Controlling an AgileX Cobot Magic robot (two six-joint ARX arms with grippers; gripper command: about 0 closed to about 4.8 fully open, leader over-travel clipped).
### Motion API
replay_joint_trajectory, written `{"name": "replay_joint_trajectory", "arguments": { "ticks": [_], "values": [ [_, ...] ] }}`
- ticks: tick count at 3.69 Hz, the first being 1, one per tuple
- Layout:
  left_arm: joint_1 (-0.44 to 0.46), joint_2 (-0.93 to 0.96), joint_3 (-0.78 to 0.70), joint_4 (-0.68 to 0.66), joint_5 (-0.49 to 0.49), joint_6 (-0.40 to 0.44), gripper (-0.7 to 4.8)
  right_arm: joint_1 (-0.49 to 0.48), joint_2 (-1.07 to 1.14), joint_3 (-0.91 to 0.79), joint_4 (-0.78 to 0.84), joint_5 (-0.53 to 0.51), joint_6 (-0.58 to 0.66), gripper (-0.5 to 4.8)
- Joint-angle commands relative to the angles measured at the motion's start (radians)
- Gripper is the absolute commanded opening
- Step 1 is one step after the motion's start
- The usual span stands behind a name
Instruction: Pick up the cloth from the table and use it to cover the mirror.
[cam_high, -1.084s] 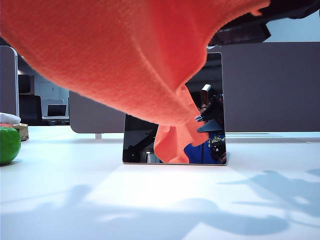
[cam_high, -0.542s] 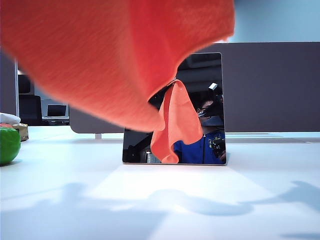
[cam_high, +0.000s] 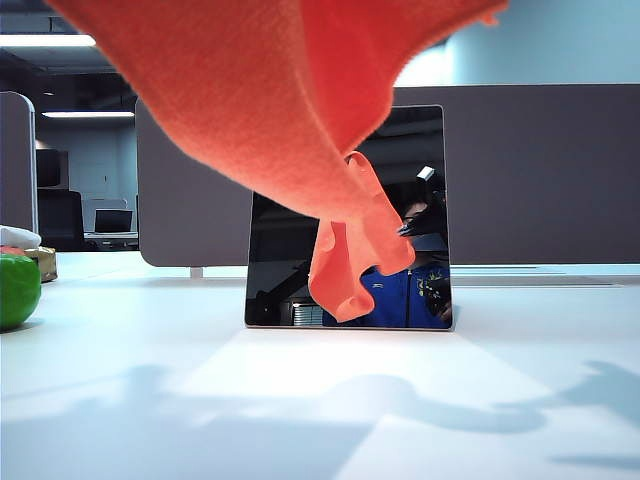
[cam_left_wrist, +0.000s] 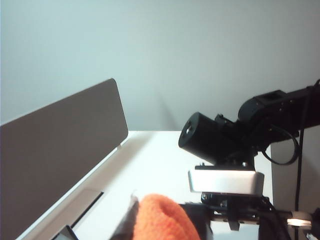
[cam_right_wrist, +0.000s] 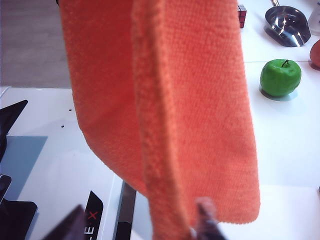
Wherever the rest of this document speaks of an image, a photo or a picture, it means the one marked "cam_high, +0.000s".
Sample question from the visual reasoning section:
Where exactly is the orange fleece cloth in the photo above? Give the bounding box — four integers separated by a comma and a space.
44, 0, 511, 324

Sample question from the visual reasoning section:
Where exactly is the square standing mirror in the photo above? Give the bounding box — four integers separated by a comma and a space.
243, 103, 454, 331

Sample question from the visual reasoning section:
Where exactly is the white folded cloth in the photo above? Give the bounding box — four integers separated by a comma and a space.
0, 224, 42, 250

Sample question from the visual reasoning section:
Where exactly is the open background laptop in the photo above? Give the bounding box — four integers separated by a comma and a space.
93, 208, 135, 235

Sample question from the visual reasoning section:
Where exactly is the wide grey desk partition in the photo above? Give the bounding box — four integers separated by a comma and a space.
134, 82, 640, 268

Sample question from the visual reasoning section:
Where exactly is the black office chair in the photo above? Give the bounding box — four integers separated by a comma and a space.
37, 188, 86, 252

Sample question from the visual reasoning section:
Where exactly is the short ceiling light strip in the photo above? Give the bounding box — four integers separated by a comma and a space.
40, 110, 136, 119

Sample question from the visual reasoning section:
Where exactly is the brown cardboard box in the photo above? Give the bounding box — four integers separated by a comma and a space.
23, 245, 58, 284

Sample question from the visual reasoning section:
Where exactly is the dark background monitor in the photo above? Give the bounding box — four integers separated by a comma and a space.
35, 148, 70, 189

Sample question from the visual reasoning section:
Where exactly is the green round toy fruit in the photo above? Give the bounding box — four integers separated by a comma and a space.
0, 252, 42, 331

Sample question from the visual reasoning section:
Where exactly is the narrow grey desk partition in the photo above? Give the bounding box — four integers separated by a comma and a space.
0, 90, 39, 235

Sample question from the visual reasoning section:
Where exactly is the long ceiling light strip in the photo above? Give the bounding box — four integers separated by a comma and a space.
0, 32, 98, 49

